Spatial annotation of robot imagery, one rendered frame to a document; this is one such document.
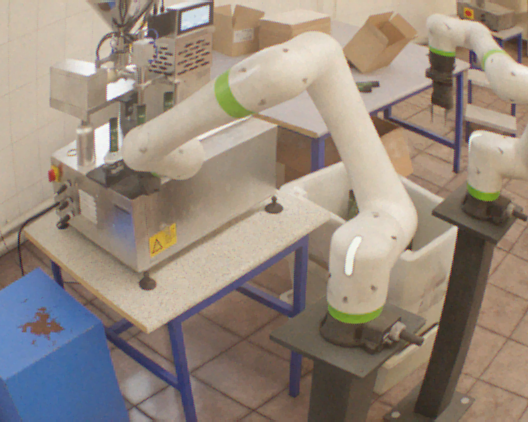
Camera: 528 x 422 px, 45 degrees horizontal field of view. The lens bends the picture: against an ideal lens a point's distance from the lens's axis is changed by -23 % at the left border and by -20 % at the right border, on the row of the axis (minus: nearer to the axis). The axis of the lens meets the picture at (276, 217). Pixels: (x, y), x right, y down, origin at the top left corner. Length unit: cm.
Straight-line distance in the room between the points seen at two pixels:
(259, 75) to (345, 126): 26
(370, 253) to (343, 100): 32
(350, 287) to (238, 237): 81
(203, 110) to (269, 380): 154
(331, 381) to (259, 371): 121
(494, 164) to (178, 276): 96
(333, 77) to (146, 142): 43
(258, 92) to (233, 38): 237
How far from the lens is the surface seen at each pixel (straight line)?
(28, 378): 213
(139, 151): 171
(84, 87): 207
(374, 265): 152
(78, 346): 221
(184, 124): 160
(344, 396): 175
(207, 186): 218
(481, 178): 210
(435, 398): 263
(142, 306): 204
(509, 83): 174
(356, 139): 161
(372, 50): 358
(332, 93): 159
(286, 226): 236
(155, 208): 205
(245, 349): 304
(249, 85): 146
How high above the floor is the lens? 198
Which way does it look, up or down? 31 degrees down
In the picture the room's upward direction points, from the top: 1 degrees clockwise
